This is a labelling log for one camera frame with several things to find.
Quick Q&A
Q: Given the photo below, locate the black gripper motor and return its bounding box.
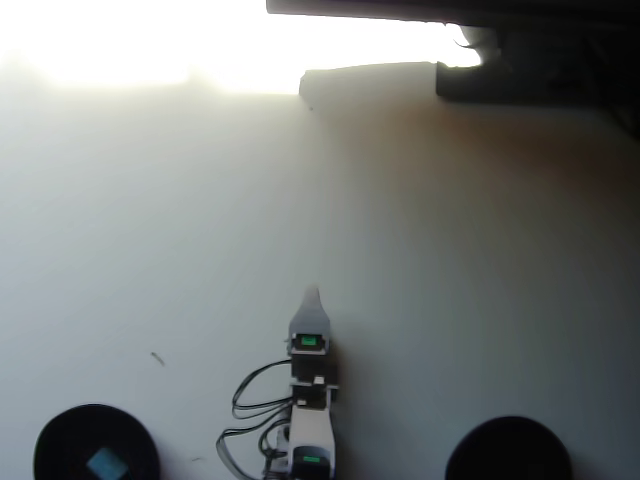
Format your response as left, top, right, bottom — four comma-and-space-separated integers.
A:
285, 284, 342, 385

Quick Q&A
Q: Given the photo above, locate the black round bowl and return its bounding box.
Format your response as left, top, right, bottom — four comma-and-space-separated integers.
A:
444, 415, 573, 480
33, 403, 162, 480

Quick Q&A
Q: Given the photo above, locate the dark block furniture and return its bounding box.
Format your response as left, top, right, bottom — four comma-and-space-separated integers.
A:
435, 22, 640, 136

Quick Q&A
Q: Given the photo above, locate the small blue-green cube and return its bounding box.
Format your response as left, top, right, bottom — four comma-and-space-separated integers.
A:
85, 447, 130, 480

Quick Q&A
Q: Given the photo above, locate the dark long bar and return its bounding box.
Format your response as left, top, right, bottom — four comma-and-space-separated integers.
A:
265, 0, 640, 25

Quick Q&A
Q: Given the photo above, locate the grey flat box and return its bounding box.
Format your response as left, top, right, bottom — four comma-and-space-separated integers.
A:
298, 60, 439, 101

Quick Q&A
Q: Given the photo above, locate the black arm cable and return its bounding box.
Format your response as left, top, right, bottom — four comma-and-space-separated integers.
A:
215, 405, 292, 479
231, 358, 294, 415

